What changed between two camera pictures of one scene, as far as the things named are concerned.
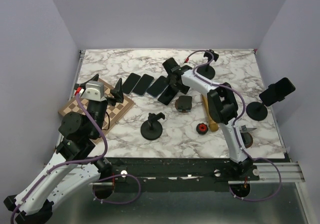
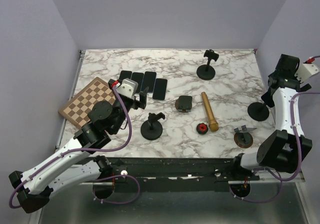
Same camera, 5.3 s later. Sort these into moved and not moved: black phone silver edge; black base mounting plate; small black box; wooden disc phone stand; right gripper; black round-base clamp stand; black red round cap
Moved: right gripper; black phone silver edge
Not moved: wooden disc phone stand; small black box; black round-base clamp stand; black base mounting plate; black red round cap
